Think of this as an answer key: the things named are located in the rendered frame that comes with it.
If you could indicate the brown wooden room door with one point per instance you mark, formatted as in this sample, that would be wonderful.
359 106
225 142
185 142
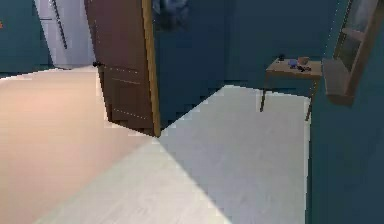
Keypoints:
123 60

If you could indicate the small dark object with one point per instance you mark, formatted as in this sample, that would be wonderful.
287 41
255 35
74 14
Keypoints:
281 57

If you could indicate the small wooden side table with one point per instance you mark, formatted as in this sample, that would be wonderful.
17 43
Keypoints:
293 75

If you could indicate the blue round object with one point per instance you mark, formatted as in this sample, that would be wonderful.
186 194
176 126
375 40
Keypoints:
292 63

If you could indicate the pink cup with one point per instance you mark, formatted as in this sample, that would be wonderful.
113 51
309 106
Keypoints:
303 60

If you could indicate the white fridge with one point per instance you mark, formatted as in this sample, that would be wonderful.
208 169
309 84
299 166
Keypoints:
71 36

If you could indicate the wooden framed window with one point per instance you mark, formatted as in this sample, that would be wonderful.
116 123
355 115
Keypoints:
360 36

